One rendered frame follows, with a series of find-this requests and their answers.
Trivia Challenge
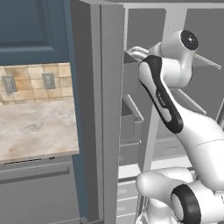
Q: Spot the grey dishwasher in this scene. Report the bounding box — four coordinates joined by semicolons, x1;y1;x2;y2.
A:
0;154;81;224

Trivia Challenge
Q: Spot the grey freezer door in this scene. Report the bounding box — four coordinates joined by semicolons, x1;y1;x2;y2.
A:
69;0;126;224

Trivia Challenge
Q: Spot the grey wall socket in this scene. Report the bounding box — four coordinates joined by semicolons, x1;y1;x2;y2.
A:
41;72;56;90
1;74;18;94

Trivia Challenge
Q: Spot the white freezer drawer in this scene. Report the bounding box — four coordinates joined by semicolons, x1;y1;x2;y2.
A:
116;178;142;224

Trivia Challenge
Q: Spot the glass fridge shelf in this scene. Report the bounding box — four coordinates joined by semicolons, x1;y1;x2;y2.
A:
192;52;222;70

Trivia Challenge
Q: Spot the grey door bin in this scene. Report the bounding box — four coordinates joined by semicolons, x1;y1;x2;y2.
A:
120;94;144;144
122;46;149;95

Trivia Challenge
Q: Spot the blue cupboard door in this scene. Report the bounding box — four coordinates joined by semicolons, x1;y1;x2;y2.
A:
0;0;71;66

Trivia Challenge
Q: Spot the blue cabinet side panel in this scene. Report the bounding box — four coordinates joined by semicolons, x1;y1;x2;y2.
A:
63;0;90;220

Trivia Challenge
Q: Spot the grey dishwasher handle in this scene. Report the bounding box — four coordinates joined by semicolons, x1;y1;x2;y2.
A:
0;166;71;186

